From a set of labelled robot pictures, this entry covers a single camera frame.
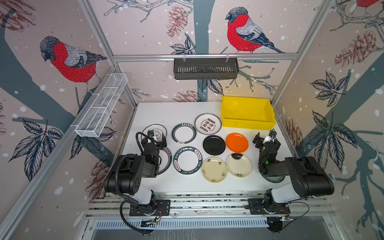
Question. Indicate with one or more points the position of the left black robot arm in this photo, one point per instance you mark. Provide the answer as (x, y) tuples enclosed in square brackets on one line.
[(124, 179)]

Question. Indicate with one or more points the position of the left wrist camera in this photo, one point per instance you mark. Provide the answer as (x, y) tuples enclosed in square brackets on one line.
[(155, 133)]

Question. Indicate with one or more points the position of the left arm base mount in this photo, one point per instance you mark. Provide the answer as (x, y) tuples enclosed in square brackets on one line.
[(157, 209)]

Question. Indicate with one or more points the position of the white plate green rim lettered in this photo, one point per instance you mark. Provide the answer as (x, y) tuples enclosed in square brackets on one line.
[(187, 160)]

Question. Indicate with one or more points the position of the white wire mesh shelf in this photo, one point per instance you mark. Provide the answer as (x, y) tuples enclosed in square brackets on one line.
[(98, 114)]

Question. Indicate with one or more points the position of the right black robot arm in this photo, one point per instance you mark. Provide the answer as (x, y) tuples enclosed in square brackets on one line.
[(308, 179)]

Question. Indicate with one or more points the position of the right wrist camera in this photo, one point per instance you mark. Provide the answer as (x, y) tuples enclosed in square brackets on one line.
[(272, 136)]

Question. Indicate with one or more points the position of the aluminium rail frame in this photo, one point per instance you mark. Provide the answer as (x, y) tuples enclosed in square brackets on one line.
[(209, 205)]

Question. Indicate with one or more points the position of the blue green patterned plate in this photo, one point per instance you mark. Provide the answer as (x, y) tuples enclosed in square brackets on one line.
[(274, 180)]

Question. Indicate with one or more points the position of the orange plate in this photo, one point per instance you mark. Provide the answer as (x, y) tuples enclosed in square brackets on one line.
[(237, 143)]

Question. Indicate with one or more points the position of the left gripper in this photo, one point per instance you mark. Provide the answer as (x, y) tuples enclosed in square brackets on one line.
[(155, 142)]

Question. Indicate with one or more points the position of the white plate red green rim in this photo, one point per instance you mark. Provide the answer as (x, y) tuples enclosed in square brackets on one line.
[(165, 160)]

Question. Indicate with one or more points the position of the white plate black cloud outline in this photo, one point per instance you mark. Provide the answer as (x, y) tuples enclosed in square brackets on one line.
[(155, 126)]

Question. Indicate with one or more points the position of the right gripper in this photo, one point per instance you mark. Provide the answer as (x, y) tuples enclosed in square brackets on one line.
[(267, 142)]

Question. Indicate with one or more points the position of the white plate green rim upper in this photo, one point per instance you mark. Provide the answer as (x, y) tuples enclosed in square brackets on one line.
[(183, 133)]

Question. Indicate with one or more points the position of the black hanging wire basket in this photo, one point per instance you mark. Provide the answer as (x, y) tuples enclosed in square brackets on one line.
[(206, 69)]

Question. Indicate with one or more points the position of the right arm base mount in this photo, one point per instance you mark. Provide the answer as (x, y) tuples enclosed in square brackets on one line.
[(264, 207)]

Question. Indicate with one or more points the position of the yellow plastic bin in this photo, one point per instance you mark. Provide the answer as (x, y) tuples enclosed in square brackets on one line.
[(247, 113)]

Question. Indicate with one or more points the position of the cream plate flower dots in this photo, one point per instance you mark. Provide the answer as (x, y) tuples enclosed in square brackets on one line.
[(214, 170)]

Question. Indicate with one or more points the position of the white plate red characters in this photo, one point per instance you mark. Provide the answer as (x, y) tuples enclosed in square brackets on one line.
[(208, 124)]

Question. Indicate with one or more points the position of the cream plate black spot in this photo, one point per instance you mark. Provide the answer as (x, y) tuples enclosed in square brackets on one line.
[(239, 165)]

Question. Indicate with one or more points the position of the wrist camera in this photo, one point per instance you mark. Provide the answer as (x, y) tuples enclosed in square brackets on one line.
[(272, 136), (155, 133)]

